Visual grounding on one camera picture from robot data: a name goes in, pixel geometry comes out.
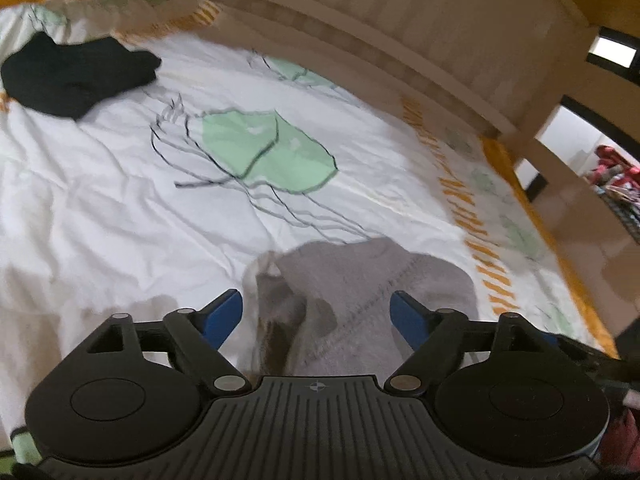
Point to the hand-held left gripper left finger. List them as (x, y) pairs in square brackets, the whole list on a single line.
[(222, 317)]

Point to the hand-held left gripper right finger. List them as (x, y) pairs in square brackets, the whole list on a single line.
[(407, 317)]

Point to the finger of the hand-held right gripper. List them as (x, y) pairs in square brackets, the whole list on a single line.
[(585, 357)]

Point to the grey hooded knit sweater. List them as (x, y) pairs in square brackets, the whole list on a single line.
[(350, 280)]

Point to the colourful clothes pile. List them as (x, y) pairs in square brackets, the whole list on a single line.
[(617, 180)]

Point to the person's red garment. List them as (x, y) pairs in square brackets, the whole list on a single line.
[(622, 435)]

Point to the white leaf-print duvet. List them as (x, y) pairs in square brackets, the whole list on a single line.
[(125, 200)]

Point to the black folded garment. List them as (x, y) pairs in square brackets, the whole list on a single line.
[(75, 77)]

